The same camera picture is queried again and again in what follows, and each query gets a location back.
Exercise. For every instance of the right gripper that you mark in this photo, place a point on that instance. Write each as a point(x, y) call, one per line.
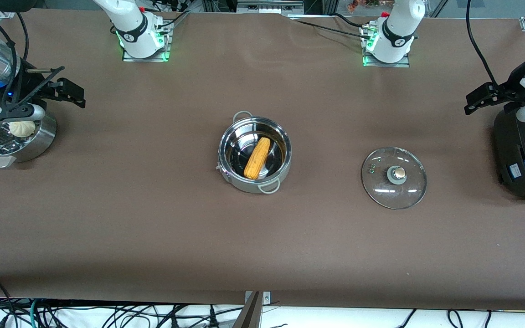
point(29, 80)

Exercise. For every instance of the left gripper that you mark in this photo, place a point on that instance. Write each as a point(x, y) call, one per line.
point(512, 84)

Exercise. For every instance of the glass pot lid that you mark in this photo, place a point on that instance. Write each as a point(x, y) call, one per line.
point(394, 191)

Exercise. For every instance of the yellow corn cob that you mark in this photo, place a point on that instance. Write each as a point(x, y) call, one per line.
point(258, 158)

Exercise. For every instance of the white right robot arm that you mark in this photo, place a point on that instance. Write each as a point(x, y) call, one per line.
point(137, 32)

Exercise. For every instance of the stainless steel pot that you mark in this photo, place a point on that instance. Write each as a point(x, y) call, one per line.
point(253, 186)

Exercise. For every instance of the steel steamer bowl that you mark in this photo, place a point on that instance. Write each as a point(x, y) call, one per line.
point(39, 139)

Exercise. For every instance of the white steamed bun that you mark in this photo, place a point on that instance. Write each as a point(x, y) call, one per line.
point(22, 129)

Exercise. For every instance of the orange background object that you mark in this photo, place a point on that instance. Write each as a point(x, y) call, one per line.
point(353, 5)

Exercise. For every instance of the large table cover mat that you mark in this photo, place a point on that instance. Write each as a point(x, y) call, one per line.
point(335, 255)

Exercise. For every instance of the grey equipment box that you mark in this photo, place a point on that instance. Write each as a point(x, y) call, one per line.
point(269, 6)

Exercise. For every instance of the grey angled bar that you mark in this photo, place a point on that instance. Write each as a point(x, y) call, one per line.
point(249, 316)

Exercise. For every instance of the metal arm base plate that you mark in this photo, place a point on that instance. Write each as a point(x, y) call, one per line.
point(404, 63)
point(164, 53)

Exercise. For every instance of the metal edge bracket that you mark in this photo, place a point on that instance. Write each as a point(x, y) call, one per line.
point(267, 297)

